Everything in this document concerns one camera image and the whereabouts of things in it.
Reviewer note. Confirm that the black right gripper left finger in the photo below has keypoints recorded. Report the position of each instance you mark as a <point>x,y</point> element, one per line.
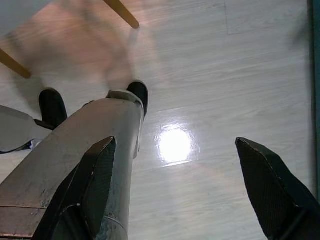
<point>85,190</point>

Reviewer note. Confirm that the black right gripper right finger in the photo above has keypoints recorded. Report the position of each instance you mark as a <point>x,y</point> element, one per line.
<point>277,195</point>

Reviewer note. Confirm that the silver robot right leg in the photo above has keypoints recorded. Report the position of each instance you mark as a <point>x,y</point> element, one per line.
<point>75,135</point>

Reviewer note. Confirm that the teal bed base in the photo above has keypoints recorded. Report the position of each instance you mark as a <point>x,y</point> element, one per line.
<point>315,62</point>

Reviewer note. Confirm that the wooden chair leg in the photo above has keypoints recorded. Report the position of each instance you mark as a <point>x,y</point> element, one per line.
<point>125,12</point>
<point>15,63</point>

